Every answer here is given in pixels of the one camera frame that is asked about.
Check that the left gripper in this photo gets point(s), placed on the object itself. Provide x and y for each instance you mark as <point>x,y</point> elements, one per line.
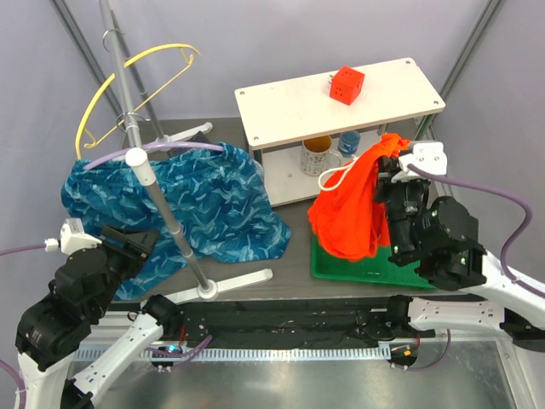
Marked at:
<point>138,247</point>

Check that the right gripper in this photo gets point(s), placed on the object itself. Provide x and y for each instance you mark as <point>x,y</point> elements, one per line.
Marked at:
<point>385,173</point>

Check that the orange shorts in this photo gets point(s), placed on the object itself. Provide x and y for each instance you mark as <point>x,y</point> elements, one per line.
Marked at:
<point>348,222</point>

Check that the yellow clothes hanger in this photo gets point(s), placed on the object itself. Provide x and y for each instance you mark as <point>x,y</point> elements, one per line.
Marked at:
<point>83,138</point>

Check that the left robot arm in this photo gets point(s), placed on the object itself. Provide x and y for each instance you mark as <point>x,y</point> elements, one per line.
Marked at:
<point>50,332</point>

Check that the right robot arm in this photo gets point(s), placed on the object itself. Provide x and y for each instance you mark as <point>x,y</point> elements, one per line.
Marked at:
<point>443,239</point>

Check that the blue patterned shorts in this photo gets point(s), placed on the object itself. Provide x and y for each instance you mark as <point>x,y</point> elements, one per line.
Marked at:
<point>219,199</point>

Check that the purple clothes hanger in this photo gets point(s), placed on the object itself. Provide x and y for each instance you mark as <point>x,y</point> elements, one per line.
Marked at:
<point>153,147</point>

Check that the green plastic tray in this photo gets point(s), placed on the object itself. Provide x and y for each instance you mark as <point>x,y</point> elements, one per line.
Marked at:
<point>375,271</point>

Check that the grey clothes rack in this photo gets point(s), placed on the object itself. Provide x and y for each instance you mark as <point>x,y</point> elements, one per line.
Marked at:
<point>136,158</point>

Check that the blue cup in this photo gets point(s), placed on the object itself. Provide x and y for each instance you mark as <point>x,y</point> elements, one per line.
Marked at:
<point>348,143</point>

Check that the white patterned mug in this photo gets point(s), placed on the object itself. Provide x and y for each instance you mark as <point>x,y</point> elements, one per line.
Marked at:
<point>318,155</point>

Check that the white two-tier shelf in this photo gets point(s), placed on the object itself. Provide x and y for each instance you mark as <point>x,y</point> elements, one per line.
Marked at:
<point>278,116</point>

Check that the dark blue book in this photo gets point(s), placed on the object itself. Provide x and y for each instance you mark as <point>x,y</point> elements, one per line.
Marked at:
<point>200,137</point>

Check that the red cube power socket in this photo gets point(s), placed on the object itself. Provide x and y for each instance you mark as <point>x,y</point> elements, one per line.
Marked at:
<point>346,85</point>

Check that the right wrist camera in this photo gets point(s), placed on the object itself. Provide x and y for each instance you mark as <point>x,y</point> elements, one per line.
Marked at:
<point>419,159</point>

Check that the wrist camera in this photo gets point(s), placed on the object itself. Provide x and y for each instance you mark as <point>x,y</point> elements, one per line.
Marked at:
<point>419,159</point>
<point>72,238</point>

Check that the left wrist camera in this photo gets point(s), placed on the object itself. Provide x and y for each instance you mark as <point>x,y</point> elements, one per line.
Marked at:
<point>72,238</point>

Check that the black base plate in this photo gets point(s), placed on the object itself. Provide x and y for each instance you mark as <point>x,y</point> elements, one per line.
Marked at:
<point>294,324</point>

